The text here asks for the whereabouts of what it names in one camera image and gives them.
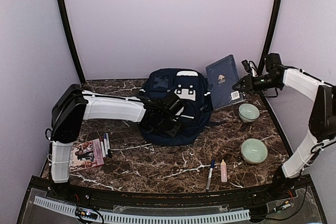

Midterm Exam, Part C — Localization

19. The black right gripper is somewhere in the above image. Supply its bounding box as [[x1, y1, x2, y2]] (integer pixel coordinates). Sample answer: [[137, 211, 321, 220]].
[[233, 73, 282, 94]]

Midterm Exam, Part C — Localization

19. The dark blue hardcover book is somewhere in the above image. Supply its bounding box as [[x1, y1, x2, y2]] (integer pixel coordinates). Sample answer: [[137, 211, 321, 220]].
[[205, 55, 245, 110]]

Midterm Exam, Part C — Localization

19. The navy blue student backpack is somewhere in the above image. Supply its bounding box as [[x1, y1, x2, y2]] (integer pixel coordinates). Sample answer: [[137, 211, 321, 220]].
[[137, 68, 213, 146]]

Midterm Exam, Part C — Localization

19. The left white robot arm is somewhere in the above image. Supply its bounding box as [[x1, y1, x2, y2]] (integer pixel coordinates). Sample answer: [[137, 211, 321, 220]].
[[50, 84, 185, 201]]

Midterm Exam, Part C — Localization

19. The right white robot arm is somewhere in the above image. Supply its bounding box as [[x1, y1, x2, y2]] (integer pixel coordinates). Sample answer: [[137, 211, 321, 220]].
[[232, 53, 335, 200]]

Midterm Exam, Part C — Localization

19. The far green ceramic bowl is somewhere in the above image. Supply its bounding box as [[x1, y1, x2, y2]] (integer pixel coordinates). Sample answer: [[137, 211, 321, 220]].
[[238, 103, 260, 123]]

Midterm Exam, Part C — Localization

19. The green ceramic bowl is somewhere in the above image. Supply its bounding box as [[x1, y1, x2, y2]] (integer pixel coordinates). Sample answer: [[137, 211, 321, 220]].
[[240, 138, 268, 165], [238, 103, 260, 123]]

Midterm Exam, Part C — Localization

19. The blue pen near front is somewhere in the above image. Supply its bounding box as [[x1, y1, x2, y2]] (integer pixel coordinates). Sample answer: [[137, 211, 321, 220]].
[[206, 159, 215, 192]]

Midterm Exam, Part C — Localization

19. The pink highlighter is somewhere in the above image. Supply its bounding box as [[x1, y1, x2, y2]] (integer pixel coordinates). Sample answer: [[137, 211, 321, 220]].
[[220, 160, 228, 183]]

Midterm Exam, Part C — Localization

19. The near green ceramic bowl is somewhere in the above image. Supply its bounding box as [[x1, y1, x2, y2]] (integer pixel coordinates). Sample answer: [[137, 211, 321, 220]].
[[240, 138, 268, 165]]

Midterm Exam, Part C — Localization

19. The blue cap marker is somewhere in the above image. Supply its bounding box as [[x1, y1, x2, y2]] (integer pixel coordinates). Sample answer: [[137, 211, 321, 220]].
[[103, 133, 109, 157]]

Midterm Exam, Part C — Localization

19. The red cap marker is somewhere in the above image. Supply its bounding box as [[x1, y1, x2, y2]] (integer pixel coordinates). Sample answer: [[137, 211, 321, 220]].
[[99, 137, 106, 158]]

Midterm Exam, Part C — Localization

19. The pink cover book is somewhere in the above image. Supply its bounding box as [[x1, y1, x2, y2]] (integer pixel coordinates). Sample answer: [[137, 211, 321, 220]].
[[69, 138, 104, 173]]

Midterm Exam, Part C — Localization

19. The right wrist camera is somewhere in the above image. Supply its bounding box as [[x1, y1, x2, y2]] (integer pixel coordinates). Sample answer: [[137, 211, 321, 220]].
[[241, 60, 259, 77]]

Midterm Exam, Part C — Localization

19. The white slotted cable duct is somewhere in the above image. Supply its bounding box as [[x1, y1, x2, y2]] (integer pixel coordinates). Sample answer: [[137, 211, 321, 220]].
[[33, 196, 250, 223]]

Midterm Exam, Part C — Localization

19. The right black frame post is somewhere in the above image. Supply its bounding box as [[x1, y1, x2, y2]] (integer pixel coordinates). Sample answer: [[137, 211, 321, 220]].
[[257, 0, 281, 73]]

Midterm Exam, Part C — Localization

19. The black frame post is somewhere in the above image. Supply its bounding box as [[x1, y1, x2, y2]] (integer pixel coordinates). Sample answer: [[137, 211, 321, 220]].
[[257, 0, 281, 73], [57, 0, 86, 84]]

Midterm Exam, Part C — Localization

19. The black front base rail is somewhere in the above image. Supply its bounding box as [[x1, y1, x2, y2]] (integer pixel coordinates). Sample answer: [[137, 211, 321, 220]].
[[28, 175, 313, 210]]

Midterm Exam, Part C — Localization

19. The left black frame post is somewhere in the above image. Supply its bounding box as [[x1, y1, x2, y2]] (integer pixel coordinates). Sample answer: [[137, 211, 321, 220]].
[[57, 0, 86, 84]]

